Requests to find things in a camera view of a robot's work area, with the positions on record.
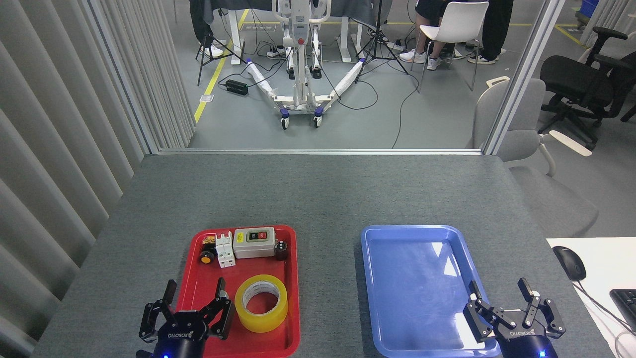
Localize white circuit breaker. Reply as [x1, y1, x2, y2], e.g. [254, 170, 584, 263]
[215, 231, 236, 268]

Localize black floor cable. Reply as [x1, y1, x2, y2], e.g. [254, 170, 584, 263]
[392, 65, 420, 149]

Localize grey vertical blinds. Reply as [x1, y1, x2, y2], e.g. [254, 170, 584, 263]
[0, 0, 197, 358]

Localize blue plastic tray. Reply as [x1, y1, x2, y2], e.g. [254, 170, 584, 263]
[361, 225, 501, 358]

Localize standing person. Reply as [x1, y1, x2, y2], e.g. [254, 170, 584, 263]
[467, 0, 514, 64]

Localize black tripod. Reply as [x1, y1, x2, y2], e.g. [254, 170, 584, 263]
[354, 0, 409, 84]

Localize white wheeled stand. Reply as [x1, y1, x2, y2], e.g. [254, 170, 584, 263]
[246, 0, 367, 130]

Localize white plastic chair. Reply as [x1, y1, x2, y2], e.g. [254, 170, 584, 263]
[410, 1, 489, 93]

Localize black keyboard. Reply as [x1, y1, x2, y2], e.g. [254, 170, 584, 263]
[609, 289, 636, 331]

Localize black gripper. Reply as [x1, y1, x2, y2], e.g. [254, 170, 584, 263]
[463, 277, 566, 358]
[139, 277, 236, 358]

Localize black office chair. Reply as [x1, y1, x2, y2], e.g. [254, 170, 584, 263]
[538, 26, 636, 151]

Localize silver frame post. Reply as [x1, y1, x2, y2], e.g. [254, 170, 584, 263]
[482, 0, 567, 156]

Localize white desk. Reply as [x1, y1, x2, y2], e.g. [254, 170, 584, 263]
[547, 237, 636, 358]

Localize red plastic tray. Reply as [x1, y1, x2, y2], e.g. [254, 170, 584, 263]
[175, 225, 300, 358]

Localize grey push button switch box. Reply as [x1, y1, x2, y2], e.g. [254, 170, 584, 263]
[233, 227, 277, 259]

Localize yellow tape roll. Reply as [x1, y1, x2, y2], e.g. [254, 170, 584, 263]
[235, 274, 288, 333]

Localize black computer mouse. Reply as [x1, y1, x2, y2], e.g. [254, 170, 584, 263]
[553, 246, 587, 281]

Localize person with white shoe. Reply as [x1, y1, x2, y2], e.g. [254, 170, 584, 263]
[189, 0, 225, 58]

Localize grey office chair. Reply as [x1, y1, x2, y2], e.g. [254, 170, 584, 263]
[466, 76, 599, 238]

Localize mouse cable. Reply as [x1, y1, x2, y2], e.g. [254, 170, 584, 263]
[576, 280, 636, 358]

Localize silver frame rail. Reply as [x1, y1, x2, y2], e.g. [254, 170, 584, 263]
[159, 148, 485, 156]

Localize black folding stand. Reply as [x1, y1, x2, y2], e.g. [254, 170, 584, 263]
[195, 0, 247, 87]

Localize seated person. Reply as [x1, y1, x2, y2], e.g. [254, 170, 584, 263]
[399, 0, 450, 70]

